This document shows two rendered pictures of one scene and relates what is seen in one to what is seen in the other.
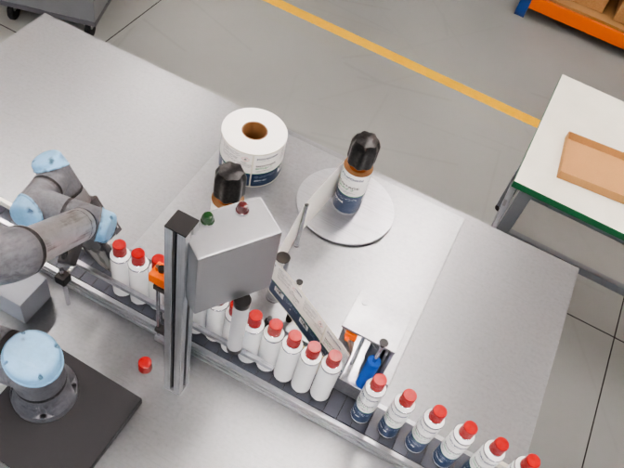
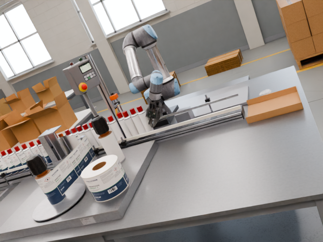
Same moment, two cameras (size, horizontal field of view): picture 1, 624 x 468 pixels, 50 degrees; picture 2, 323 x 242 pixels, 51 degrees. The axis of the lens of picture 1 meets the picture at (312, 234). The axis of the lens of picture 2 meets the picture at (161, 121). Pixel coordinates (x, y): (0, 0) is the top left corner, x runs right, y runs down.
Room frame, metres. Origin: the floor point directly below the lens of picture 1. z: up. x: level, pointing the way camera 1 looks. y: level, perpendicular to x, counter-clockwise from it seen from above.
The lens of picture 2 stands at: (2.96, 0.88, 1.63)
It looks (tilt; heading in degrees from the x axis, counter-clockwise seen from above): 18 degrees down; 189
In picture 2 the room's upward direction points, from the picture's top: 24 degrees counter-clockwise
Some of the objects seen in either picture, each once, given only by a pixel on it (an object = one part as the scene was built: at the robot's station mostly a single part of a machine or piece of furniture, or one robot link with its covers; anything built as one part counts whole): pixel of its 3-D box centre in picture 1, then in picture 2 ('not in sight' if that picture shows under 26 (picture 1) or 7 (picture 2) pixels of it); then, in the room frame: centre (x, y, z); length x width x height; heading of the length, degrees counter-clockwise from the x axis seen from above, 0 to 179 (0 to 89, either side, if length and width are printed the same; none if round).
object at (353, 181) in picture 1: (356, 173); (45, 179); (1.40, -0.08, 1.04); 0.09 x 0.09 x 0.29
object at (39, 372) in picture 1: (32, 363); (154, 95); (0.58, 0.51, 1.03); 0.13 x 0.12 x 0.14; 88
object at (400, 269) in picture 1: (307, 237); (81, 187); (1.27, 0.01, 0.86); 0.80 x 0.67 x 0.05; 76
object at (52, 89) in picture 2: not in sight; (47, 91); (-2.99, -1.81, 0.97); 0.44 x 0.42 x 0.37; 162
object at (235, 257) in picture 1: (226, 254); (82, 77); (0.75, 0.15, 1.38); 0.17 x 0.10 x 0.19; 131
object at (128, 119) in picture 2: (159, 281); (130, 125); (0.90, 0.34, 0.98); 0.05 x 0.05 x 0.20
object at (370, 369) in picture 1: (366, 375); not in sight; (0.80, -0.22, 0.98); 0.03 x 0.03 x 0.17
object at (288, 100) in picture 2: not in sight; (272, 104); (1.10, 1.20, 0.85); 0.30 x 0.26 x 0.04; 76
